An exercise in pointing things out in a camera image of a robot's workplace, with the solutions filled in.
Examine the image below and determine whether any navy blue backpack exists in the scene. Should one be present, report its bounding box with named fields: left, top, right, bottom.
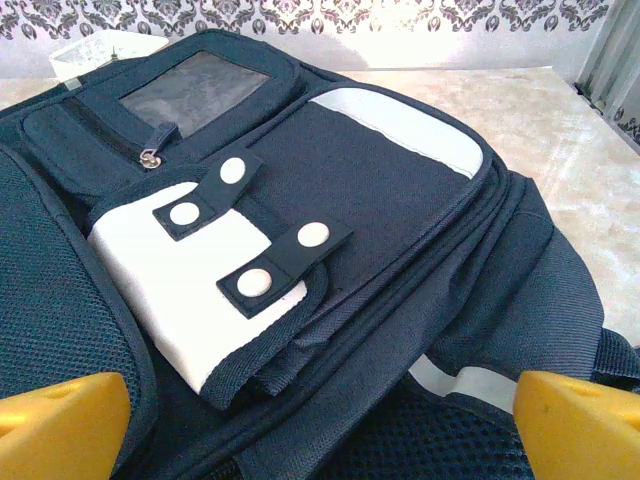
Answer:
left=0, top=27, right=640, bottom=480

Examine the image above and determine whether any aluminium frame post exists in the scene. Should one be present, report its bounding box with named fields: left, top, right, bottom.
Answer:
left=573, top=0, right=640, bottom=154

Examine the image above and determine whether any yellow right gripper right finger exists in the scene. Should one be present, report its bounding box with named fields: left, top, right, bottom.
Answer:
left=514, top=369, right=640, bottom=480

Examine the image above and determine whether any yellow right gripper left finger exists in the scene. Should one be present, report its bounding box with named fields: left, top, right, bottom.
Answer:
left=0, top=372, right=132, bottom=480

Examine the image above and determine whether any white square clock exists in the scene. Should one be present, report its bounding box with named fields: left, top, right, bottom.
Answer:
left=48, top=29, right=169, bottom=84

